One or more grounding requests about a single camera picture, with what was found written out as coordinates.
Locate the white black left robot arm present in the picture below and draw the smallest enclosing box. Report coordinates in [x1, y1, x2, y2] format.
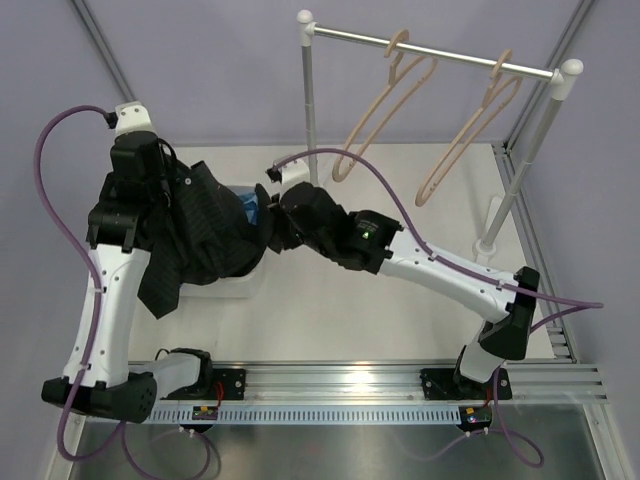
[41, 131, 213, 423]

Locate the silver clothes rack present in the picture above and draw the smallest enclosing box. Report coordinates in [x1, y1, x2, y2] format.
[296, 10, 584, 265]

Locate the white plastic bin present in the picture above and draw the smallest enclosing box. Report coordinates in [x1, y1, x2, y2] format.
[180, 184, 266, 299]

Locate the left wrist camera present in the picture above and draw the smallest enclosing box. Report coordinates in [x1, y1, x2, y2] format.
[107, 101, 156, 137]

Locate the beige plastic hanger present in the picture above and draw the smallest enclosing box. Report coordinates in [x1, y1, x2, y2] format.
[414, 49, 523, 207]

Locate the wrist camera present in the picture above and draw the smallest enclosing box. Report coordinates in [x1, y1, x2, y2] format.
[266, 160, 310, 195]
[107, 101, 156, 137]

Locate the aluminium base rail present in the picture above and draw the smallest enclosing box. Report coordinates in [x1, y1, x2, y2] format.
[214, 360, 608, 405]

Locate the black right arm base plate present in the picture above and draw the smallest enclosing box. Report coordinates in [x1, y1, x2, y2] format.
[420, 367, 513, 401]

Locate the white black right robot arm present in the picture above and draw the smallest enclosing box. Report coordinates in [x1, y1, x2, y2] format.
[271, 182, 540, 384]

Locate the dark striped shirt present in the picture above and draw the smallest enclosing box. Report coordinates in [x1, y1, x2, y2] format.
[138, 162, 274, 319]

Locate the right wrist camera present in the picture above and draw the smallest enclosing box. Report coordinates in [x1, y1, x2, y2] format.
[266, 160, 310, 195]

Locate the beige hanger with dark shirt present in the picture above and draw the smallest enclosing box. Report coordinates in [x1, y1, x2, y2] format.
[341, 29, 439, 157]

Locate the white slotted cable duct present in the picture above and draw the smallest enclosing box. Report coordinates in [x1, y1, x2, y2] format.
[146, 404, 461, 425]

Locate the light blue shirt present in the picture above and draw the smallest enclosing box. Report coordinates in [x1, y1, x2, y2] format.
[238, 189, 259, 226]

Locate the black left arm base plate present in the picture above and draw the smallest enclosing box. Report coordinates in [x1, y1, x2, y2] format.
[165, 367, 247, 401]

